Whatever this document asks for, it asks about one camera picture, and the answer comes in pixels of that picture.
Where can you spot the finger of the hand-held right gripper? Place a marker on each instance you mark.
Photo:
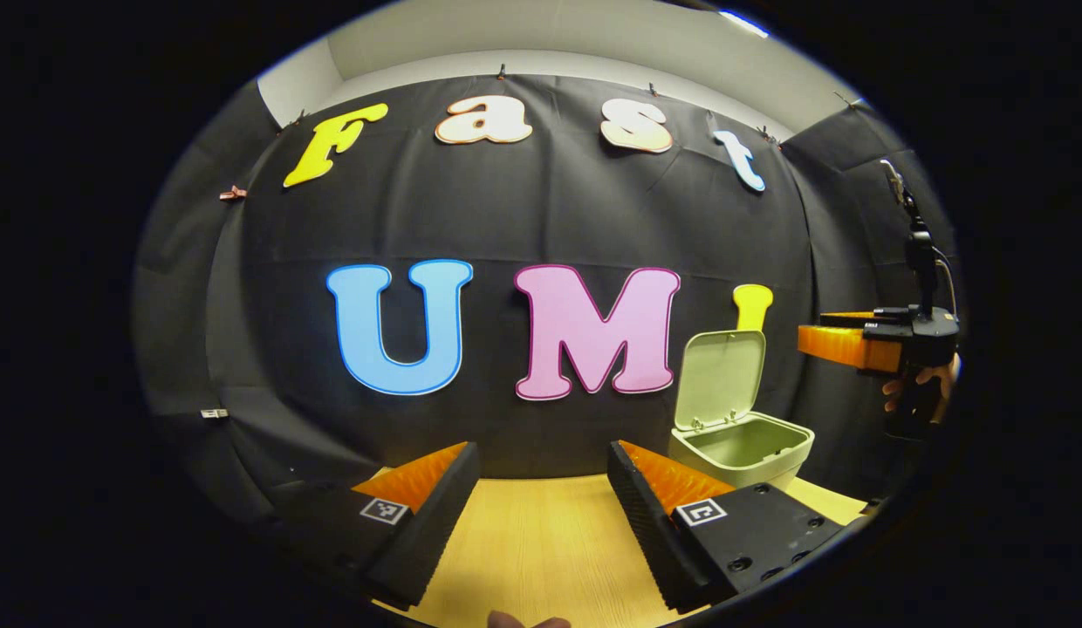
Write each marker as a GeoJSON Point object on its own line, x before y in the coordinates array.
{"type": "Point", "coordinates": [855, 317]}
{"type": "Point", "coordinates": [846, 347]}

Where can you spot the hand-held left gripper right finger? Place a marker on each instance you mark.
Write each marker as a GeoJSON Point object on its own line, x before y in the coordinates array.
{"type": "Point", "coordinates": [650, 532]}

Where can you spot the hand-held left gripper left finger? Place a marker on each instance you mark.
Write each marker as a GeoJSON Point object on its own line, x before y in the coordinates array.
{"type": "Point", "coordinates": [432, 532]}

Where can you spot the green desktop garbage bin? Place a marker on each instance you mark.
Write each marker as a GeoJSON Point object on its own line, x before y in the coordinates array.
{"type": "Point", "coordinates": [742, 440]}

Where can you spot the wooden desktop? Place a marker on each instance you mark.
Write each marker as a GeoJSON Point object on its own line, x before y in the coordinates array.
{"type": "Point", "coordinates": [541, 541]}

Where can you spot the black backdrop cloth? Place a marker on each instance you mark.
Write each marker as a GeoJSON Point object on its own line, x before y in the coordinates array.
{"type": "Point", "coordinates": [550, 227]}

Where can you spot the small copper clip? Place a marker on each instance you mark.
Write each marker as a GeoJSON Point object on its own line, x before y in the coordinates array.
{"type": "Point", "coordinates": [232, 194]}

